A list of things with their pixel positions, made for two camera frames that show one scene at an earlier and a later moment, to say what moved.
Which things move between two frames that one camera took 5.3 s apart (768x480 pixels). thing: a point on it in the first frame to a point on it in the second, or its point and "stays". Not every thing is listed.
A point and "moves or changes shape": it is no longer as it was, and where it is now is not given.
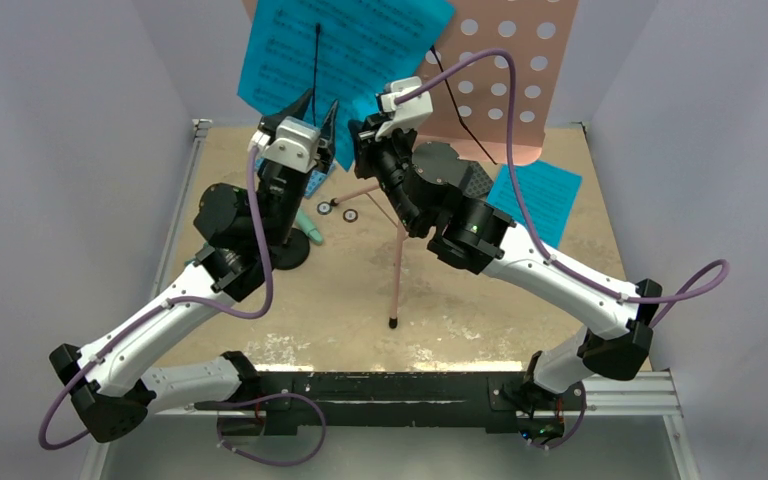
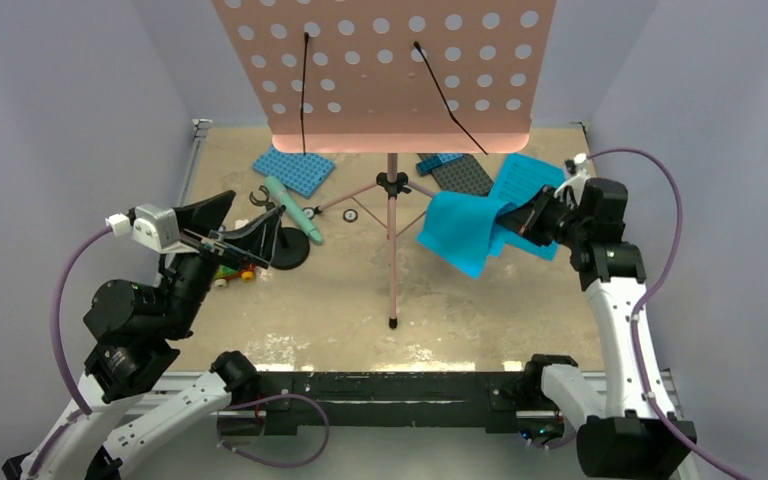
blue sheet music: (344, 51) moves or changes shape
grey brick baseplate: (476, 182) stays
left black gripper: (326, 141) to (253, 241)
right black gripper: (366, 146) to (528, 217)
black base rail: (406, 399) stays
